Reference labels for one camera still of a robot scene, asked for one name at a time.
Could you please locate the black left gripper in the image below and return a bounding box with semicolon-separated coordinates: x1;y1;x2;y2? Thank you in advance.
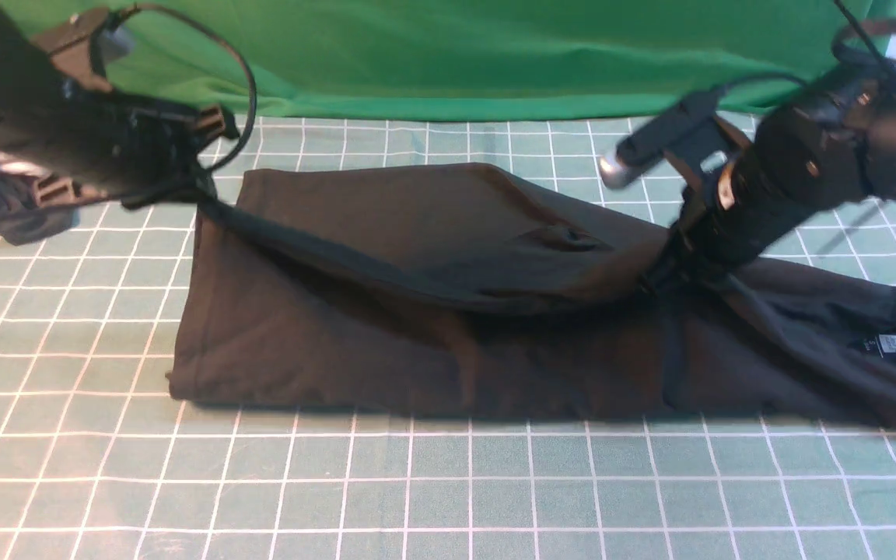
28;89;239;209

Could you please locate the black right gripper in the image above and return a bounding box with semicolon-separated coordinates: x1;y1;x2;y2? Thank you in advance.
650;132;814;292

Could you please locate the dark gray long-sleeve shirt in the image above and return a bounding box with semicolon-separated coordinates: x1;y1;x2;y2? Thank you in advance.
167;163;896;429

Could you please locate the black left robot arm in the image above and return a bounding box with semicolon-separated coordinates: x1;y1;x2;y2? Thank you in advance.
0;3;258;209

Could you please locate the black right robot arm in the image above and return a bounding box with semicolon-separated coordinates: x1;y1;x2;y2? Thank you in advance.
642;65;896;293

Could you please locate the green backdrop cloth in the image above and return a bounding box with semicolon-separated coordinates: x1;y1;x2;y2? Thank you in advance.
0;0;896;124

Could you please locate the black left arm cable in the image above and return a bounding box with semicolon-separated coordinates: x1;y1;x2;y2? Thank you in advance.
90;4;258;211

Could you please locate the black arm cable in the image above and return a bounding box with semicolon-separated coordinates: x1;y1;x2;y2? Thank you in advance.
728;0;896;102
90;4;258;211

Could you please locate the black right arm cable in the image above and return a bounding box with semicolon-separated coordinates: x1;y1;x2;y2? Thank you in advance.
728;0;896;102

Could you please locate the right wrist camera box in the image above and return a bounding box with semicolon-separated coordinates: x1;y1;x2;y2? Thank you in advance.
597;86;725;191

